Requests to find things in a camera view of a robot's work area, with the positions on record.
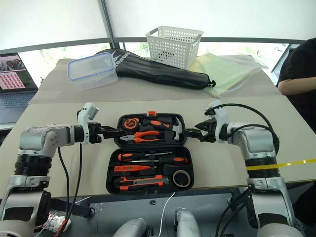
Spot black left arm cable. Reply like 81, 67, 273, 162
57, 146, 71, 222
66, 142, 83, 223

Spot orange black handled screwdriver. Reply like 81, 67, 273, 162
117, 151, 174, 161
130, 156, 189, 166

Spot silver right robot leg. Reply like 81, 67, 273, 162
173, 208, 202, 237

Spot orange handled pliers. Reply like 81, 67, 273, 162
120, 131, 164, 144

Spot person in black shirt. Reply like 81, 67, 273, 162
276, 37, 316, 224

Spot yellow tape strip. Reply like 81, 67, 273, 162
246, 158, 316, 172

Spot black orange utility knife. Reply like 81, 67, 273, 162
119, 175, 171, 191

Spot silver robot leg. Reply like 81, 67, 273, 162
173, 208, 202, 237
112, 218, 154, 237

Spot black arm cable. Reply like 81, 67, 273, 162
214, 103, 281, 154
57, 146, 71, 222
66, 142, 83, 223
214, 187, 250, 237

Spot black electrical tape roll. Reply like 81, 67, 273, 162
172, 169, 192, 188

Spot black plastic tool case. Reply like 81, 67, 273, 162
106, 111, 195, 196

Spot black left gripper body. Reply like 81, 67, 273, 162
87, 121, 104, 145

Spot thin white cable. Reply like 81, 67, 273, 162
74, 196, 91, 205

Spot black table leg beam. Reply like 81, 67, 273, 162
227, 187, 250, 208
48, 197, 96, 218

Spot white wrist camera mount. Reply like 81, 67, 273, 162
77, 102, 100, 146
204, 99, 230, 144

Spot grey laptop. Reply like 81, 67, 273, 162
0, 52, 39, 124

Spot red cable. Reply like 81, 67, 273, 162
55, 218, 69, 235

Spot black orange stubby screwdriver handle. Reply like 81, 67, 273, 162
141, 118, 171, 131

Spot white perforated plastic basket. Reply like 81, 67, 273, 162
145, 25, 204, 70

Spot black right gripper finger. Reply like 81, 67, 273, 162
185, 128, 204, 140
194, 120, 211, 131

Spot black racket bag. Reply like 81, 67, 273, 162
94, 48, 217, 90

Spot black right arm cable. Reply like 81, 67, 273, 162
214, 103, 281, 154
214, 187, 250, 237

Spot clear container with blue lid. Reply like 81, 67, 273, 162
67, 52, 119, 91

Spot silver left robot leg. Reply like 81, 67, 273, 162
112, 218, 154, 237

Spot orange voltage tester pen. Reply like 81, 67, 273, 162
114, 165, 158, 172

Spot clear plastic document sleeve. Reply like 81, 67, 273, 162
217, 54, 270, 98

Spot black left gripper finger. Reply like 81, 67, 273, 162
97, 125, 117, 134
103, 129, 124, 140

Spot grey window frame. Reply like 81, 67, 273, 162
0, 0, 316, 54

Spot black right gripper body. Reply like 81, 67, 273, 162
200, 118, 218, 144

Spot white sneaker with red laces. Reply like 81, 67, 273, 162
47, 211, 73, 232

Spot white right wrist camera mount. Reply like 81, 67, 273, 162
204, 99, 230, 144

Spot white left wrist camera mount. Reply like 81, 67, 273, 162
77, 102, 100, 146

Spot orange black tape measure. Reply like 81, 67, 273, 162
123, 118, 140, 130

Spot silver claw hammer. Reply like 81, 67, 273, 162
169, 117, 186, 142

